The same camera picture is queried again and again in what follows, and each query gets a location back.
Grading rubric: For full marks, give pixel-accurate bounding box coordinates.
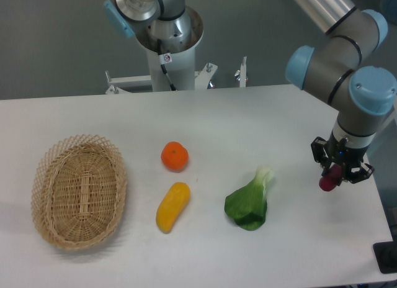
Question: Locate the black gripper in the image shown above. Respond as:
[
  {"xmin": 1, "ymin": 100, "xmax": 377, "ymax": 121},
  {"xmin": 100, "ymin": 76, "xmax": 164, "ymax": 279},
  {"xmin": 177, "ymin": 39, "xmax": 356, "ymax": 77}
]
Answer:
[{"xmin": 311, "ymin": 135, "xmax": 374, "ymax": 184}]

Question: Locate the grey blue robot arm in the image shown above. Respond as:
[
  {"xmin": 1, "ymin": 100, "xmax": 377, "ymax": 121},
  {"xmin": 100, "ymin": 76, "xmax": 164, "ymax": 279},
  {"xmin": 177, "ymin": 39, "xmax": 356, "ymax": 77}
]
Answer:
[{"xmin": 103, "ymin": 0, "xmax": 396, "ymax": 191}]

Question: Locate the black device at table edge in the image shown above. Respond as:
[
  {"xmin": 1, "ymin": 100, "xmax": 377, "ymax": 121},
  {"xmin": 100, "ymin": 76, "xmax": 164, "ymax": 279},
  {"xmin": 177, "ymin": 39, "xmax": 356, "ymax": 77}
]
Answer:
[{"xmin": 373, "ymin": 241, "xmax": 396, "ymax": 274}]

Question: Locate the green bok choy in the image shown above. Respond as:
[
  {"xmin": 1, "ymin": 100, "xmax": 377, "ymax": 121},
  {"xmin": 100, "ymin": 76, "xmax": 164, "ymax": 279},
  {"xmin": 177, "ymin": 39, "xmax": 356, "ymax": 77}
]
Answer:
[{"xmin": 224, "ymin": 165, "xmax": 274, "ymax": 231}]

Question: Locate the orange mandarin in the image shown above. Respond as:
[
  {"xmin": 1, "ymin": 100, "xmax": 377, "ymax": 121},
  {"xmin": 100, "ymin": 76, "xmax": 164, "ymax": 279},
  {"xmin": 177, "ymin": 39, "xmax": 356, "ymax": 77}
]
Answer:
[{"xmin": 161, "ymin": 142, "xmax": 189, "ymax": 171}]

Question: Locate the yellow mango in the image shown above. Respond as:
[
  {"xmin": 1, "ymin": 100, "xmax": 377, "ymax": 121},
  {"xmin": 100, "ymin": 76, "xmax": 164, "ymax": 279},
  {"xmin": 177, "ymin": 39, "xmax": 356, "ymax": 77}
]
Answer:
[{"xmin": 156, "ymin": 182, "xmax": 190, "ymax": 233}]

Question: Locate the woven wicker basket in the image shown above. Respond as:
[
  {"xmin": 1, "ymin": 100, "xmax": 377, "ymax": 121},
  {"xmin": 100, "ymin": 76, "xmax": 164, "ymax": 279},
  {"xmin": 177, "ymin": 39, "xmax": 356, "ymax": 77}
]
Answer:
[{"xmin": 31, "ymin": 135, "xmax": 127, "ymax": 250}]

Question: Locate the white metal clamp bracket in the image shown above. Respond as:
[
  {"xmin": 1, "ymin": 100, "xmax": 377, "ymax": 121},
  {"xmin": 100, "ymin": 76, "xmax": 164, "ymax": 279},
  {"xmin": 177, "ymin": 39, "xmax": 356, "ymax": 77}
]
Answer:
[{"xmin": 234, "ymin": 56, "xmax": 248, "ymax": 88}]

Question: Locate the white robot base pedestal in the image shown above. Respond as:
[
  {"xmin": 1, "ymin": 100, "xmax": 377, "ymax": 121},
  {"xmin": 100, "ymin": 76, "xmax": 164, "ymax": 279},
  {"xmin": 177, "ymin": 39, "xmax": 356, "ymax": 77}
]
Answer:
[{"xmin": 105, "ymin": 1, "xmax": 218, "ymax": 94}]

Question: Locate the black cable with label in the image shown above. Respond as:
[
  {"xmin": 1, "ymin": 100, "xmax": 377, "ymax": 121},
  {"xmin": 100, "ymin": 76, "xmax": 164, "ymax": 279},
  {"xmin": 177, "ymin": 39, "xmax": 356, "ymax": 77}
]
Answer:
[{"xmin": 156, "ymin": 39, "xmax": 177, "ymax": 92}]

